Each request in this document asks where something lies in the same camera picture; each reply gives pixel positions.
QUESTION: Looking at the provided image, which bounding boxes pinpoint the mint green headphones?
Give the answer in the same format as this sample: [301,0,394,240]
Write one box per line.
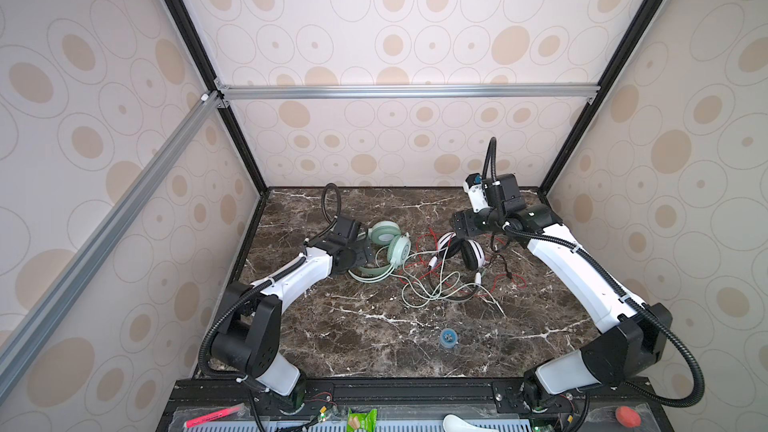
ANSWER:
[348,221,411,284]

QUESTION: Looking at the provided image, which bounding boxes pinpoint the mint green headphone cable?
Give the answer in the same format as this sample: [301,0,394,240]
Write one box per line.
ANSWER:
[399,249,506,317]

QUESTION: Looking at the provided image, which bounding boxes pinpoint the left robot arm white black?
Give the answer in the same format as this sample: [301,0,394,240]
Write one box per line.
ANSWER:
[197,183,372,397]

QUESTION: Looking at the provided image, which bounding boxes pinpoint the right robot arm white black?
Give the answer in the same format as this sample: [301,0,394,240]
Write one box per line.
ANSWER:
[451,138,705,409]

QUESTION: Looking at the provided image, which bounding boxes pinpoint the white black red headphones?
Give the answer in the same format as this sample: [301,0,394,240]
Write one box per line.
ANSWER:
[437,232,486,271]

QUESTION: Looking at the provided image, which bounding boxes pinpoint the small blue tape roll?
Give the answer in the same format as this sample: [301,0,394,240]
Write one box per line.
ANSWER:
[439,328,458,349]

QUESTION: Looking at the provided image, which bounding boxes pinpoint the green snack packet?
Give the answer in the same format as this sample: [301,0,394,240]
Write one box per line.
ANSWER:
[346,409,378,432]

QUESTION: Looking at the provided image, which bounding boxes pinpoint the white spoon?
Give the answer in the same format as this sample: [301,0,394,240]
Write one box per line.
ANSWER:
[442,414,498,432]

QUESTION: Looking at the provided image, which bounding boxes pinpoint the pink marker pen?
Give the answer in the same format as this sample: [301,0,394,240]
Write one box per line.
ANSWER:
[184,404,244,429]

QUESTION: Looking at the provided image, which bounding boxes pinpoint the red round button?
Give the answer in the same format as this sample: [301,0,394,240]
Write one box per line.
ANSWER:
[615,406,642,429]

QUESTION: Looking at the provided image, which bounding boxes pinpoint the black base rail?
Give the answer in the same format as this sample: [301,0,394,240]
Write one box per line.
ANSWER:
[156,378,672,431]

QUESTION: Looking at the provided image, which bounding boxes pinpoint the horizontal aluminium rail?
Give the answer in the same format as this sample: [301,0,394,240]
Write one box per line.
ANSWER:
[220,83,600,101]

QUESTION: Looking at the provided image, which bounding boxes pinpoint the black vertical frame post right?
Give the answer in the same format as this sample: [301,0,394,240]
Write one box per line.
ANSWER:
[537,0,665,202]

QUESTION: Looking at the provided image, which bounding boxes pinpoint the black vertical frame post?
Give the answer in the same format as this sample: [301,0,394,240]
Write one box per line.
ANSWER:
[162,0,268,194]
[537,0,665,202]

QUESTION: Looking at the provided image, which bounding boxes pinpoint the black vertical frame post left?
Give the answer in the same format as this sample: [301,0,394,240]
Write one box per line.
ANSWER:
[162,0,268,194]

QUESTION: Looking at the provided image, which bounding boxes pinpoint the diagonal aluminium rail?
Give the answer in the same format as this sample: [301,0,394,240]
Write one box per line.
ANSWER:
[0,91,223,403]

